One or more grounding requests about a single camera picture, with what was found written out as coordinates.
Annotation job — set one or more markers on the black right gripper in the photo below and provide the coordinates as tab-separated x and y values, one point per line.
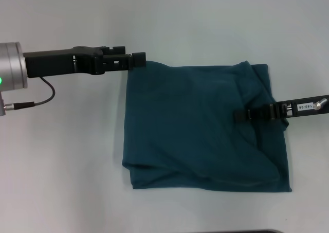
303	108

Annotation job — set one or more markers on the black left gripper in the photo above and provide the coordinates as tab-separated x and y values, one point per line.
59	62

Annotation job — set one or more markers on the teal T-shirt with FREE print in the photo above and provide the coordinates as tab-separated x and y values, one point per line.
200	127

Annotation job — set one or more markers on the dark device edge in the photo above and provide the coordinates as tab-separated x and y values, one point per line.
257	231

